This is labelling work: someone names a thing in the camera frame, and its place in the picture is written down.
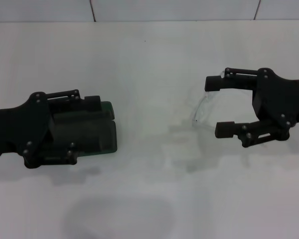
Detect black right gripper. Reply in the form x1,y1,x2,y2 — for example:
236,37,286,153
204,67,299,148

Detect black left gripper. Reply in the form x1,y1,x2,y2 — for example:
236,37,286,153
0,92,78,170

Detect clear white glasses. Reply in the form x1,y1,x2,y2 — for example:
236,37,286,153
190,70,271,151

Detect green glasses case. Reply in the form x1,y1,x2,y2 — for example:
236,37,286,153
48,101,118,159

